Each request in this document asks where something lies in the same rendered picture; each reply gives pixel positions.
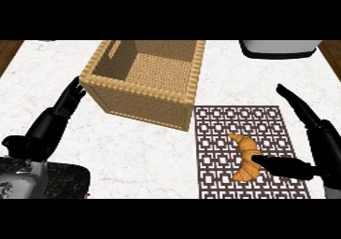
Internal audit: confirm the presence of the white and black appliance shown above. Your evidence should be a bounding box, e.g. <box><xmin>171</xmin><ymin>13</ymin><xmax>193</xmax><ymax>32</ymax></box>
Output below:
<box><xmin>237</xmin><ymin>40</ymin><xmax>324</xmax><ymax>61</ymax></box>

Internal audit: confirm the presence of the tan wicker basket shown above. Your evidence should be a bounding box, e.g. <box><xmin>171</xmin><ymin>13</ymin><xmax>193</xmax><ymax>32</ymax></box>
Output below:
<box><xmin>76</xmin><ymin>40</ymin><xmax>206</xmax><ymax>133</ymax></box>

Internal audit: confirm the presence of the brown patterned placemat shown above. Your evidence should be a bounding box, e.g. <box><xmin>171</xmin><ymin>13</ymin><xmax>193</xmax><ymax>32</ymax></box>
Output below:
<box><xmin>192</xmin><ymin>105</ymin><xmax>311</xmax><ymax>200</ymax></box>

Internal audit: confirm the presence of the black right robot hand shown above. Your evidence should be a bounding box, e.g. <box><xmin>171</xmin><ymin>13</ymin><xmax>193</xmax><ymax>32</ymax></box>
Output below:
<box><xmin>249</xmin><ymin>83</ymin><xmax>341</xmax><ymax>190</ymax></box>

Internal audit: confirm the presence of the golden croissant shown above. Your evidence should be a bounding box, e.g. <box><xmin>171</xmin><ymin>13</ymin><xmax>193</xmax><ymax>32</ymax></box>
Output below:
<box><xmin>225</xmin><ymin>134</ymin><xmax>264</xmax><ymax>183</ymax></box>

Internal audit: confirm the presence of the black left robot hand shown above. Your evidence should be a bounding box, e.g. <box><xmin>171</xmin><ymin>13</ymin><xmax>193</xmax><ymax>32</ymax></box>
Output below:
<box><xmin>0</xmin><ymin>76</ymin><xmax>87</xmax><ymax>163</ymax></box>

